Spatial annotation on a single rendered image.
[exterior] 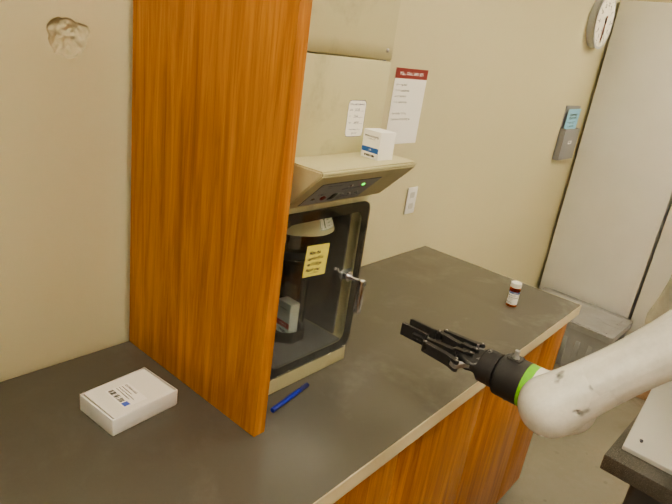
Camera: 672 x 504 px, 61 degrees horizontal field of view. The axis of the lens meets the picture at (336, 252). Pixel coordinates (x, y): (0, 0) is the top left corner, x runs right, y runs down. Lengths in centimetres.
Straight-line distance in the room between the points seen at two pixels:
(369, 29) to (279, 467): 91
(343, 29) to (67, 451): 98
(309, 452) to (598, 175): 317
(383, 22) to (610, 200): 295
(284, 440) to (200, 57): 79
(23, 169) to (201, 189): 37
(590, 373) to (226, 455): 70
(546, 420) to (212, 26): 91
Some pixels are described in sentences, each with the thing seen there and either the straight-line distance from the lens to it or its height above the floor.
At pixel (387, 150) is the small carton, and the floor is 153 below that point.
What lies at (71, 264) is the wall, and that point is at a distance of 146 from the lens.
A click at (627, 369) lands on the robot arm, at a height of 132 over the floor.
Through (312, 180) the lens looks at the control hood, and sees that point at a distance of 108.
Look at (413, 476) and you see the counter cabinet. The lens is 160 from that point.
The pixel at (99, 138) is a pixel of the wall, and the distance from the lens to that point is 141.
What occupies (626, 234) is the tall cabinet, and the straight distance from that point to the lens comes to 407.
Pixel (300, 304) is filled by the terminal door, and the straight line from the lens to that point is 131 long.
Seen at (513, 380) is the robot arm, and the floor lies 117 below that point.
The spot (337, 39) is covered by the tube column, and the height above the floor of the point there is 174.
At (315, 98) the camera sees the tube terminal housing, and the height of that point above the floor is 163.
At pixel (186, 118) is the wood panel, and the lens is 122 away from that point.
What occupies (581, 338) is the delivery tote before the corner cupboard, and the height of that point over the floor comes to 24.
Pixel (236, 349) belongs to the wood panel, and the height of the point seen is 111.
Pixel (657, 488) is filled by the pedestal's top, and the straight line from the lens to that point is 152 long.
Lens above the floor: 174
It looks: 20 degrees down
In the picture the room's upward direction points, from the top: 8 degrees clockwise
